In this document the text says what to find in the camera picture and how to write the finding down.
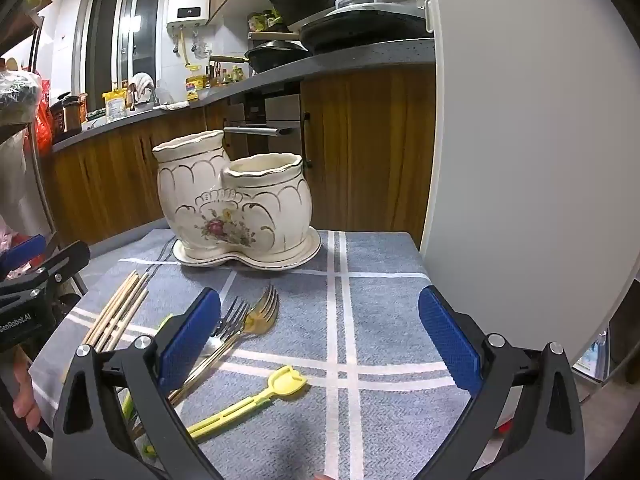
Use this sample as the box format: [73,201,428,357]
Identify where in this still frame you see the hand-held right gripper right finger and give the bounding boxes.
[417,285,586,480]

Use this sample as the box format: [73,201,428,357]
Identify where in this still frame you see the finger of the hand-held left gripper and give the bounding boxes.
[0,234,47,282]
[36,241,92,292]

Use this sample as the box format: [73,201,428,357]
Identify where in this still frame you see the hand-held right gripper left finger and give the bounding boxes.
[51,287,223,480]

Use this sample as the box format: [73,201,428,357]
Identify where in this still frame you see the silver metal fork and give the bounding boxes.
[200,297,250,361]

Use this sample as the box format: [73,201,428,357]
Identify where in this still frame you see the gold metal fork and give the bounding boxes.
[167,284,280,406]

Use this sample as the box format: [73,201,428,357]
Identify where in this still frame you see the yellow tulip plastic pick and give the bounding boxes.
[186,365,309,442]

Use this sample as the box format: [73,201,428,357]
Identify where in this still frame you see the cream floral ceramic utensil holder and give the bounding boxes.
[151,130,322,271]

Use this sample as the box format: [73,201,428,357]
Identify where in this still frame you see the person's left hand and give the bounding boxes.
[12,349,44,432]

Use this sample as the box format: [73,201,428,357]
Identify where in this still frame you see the grey plaid tablecloth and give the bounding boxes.
[27,227,501,480]

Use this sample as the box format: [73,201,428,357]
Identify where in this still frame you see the metal storage rack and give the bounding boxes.
[0,10,63,246]

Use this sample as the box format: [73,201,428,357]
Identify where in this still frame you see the large red plastic bag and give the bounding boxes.
[25,77,53,156]

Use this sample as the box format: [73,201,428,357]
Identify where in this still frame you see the brown rice cooker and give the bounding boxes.
[62,94,88,133]

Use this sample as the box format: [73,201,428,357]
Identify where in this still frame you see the clear plastic bag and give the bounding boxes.
[0,67,43,126]

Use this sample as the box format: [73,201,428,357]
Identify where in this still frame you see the yellow food bag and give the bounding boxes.
[102,89,128,122]

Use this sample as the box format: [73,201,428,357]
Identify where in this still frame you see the white cloth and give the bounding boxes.
[131,72,156,103]

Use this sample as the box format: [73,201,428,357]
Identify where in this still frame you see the wooden base cabinets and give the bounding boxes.
[50,65,437,248]

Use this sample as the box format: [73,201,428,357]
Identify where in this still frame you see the yellow oil bottle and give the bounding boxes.
[186,75,211,103]

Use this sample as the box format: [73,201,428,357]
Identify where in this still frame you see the sliding glass window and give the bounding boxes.
[80,0,168,106]

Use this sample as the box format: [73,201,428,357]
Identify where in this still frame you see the steel built-in oven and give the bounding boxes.
[223,94,306,161]

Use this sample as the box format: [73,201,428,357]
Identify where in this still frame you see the row of condiment bottles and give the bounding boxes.
[205,62,247,87]

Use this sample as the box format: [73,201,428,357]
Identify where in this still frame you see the grey kitchen countertop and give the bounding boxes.
[50,37,436,153]

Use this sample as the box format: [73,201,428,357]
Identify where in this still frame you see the green food packets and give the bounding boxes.
[248,9,287,32]

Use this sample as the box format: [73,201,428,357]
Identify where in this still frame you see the black cabinet handle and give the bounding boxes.
[301,112,314,170]

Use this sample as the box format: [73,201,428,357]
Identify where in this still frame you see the black wok with wooden handle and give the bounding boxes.
[210,40,313,73]

